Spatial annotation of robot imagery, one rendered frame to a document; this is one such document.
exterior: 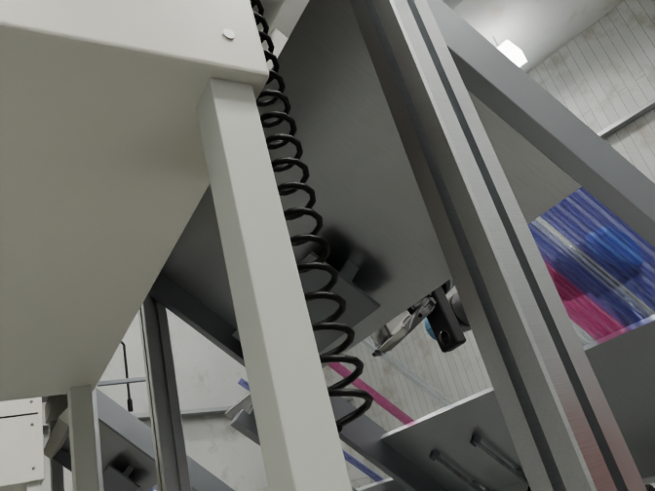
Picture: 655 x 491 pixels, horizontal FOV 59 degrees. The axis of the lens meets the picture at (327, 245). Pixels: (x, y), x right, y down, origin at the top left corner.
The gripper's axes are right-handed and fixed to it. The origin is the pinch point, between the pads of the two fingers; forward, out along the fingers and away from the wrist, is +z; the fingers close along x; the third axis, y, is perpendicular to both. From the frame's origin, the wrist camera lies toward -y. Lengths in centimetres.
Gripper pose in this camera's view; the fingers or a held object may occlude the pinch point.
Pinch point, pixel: (383, 352)
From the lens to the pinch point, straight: 95.1
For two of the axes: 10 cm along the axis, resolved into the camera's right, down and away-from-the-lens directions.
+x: 4.7, -4.8, -7.4
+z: -5.8, 4.6, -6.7
